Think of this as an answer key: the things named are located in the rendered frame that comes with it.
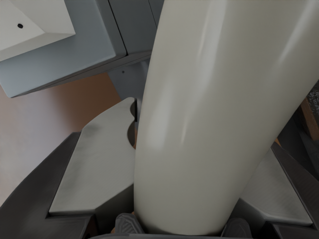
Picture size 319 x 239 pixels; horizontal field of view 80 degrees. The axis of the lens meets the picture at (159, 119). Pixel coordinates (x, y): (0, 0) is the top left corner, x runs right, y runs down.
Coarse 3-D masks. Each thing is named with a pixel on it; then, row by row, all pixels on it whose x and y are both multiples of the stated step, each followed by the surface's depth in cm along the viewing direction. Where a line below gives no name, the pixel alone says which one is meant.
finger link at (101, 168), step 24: (96, 120) 9; (120, 120) 9; (96, 144) 8; (120, 144) 8; (72, 168) 7; (96, 168) 7; (120, 168) 7; (72, 192) 6; (96, 192) 6; (120, 192) 6; (96, 216) 6
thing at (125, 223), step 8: (120, 216) 5; (128, 216) 5; (120, 224) 5; (128, 224) 5; (136, 224) 5; (232, 224) 5; (240, 224) 5; (248, 224) 5; (120, 232) 5; (128, 232) 5; (136, 232) 5; (144, 232) 5; (224, 232) 5; (232, 232) 5; (240, 232) 5; (248, 232) 5
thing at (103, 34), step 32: (64, 0) 42; (96, 0) 41; (128, 0) 57; (160, 0) 96; (96, 32) 43; (128, 32) 52; (0, 64) 54; (32, 64) 51; (64, 64) 48; (96, 64) 47; (128, 64) 114
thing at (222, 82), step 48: (192, 0) 2; (240, 0) 2; (288, 0) 2; (192, 48) 3; (240, 48) 2; (288, 48) 2; (144, 96) 4; (192, 96) 3; (240, 96) 3; (288, 96) 3; (144, 144) 4; (192, 144) 3; (240, 144) 3; (144, 192) 5; (192, 192) 4; (240, 192) 4
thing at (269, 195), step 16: (272, 160) 8; (256, 176) 7; (272, 176) 7; (256, 192) 6; (272, 192) 6; (288, 192) 6; (240, 208) 6; (256, 208) 6; (272, 208) 6; (288, 208) 6; (304, 208) 6; (256, 224) 6; (304, 224) 6
